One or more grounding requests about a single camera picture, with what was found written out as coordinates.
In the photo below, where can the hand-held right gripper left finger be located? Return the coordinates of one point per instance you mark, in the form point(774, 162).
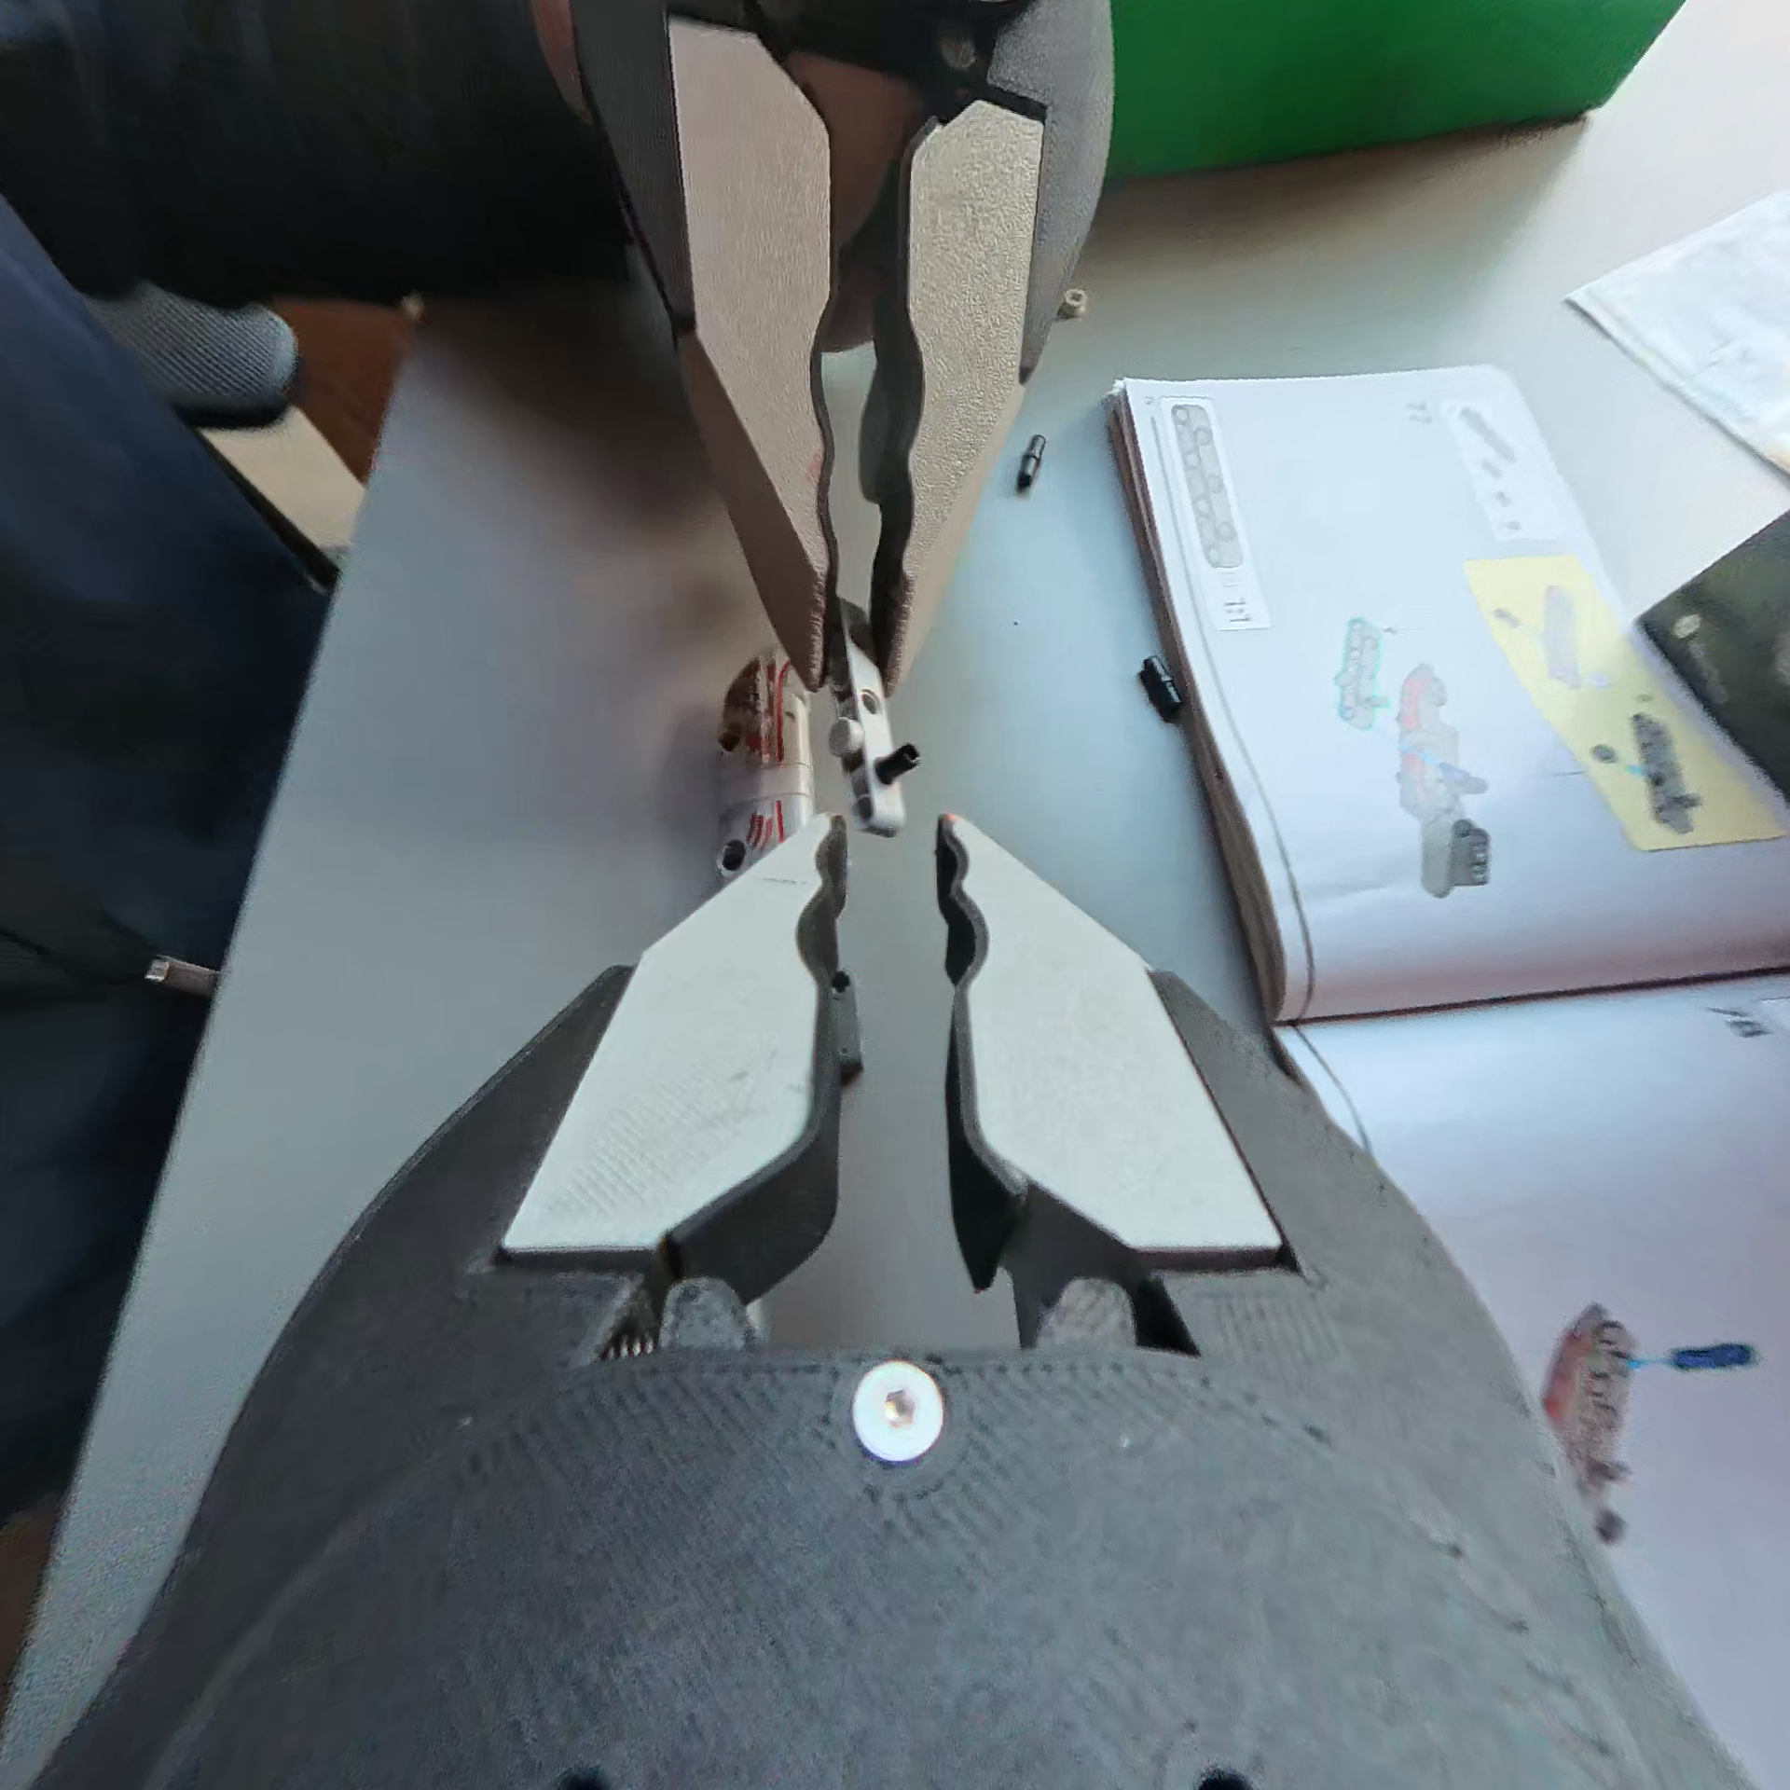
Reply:
point(671, 1077)

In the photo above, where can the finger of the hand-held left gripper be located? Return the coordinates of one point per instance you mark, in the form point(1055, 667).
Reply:
point(971, 281)
point(748, 322)

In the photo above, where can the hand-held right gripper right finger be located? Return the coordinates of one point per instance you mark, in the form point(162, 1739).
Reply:
point(1104, 1092)

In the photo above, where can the grey lego beam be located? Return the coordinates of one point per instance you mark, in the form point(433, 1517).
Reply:
point(869, 784)

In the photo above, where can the black lego pin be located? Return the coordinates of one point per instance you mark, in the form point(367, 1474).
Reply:
point(845, 1029)
point(1158, 689)
point(1031, 462)

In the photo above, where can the lego instruction booklet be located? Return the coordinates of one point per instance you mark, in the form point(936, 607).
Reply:
point(1370, 589)

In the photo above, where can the green box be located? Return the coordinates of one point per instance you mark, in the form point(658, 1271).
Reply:
point(1370, 85)

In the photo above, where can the small metal tab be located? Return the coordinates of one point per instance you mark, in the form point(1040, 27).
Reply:
point(181, 975)

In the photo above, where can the grey mesh office chair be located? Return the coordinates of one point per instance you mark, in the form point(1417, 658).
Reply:
point(209, 350)

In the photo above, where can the white paper sheet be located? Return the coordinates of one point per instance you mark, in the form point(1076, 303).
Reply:
point(1706, 322)

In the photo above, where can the person's legs in navy pants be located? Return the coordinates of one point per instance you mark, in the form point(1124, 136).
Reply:
point(125, 673)

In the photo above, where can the dark printed cardboard box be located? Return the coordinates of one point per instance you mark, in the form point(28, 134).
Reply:
point(1727, 645)

